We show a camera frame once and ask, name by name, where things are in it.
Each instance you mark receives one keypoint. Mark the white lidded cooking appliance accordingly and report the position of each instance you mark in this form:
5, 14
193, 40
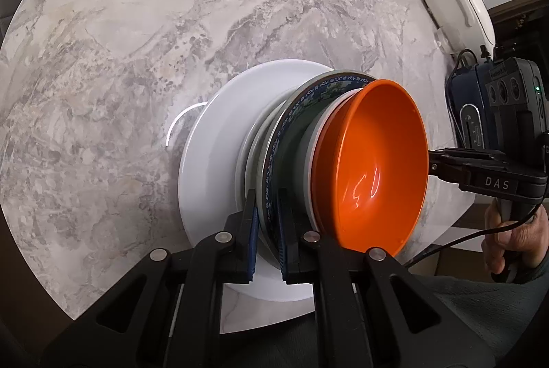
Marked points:
459, 7

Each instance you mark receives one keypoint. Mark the person's grey fleece clothing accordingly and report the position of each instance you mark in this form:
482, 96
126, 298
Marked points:
480, 316

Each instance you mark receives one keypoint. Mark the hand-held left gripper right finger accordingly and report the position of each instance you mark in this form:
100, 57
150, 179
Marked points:
282, 241

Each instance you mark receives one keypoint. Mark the person's right hand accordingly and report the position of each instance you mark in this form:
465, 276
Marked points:
517, 233

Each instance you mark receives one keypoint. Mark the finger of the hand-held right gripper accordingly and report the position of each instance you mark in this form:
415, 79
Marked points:
446, 166
476, 153

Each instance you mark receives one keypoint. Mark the dark wooden cabinet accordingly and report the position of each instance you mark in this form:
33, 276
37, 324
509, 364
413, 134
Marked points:
521, 29

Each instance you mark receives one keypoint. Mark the green bowl blue floral rim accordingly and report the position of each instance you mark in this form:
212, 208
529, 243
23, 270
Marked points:
296, 123

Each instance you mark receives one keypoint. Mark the white bowl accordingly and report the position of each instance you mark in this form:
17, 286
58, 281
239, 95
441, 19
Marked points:
309, 155

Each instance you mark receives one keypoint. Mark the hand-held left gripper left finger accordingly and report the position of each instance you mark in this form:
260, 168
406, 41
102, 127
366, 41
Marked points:
253, 241

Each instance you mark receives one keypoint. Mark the orange bowl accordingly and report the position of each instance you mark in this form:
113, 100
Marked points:
377, 162

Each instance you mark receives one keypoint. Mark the white plate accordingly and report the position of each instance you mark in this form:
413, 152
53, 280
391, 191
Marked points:
214, 162

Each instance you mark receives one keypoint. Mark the dark blue electronic device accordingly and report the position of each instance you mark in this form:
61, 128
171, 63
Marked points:
465, 102

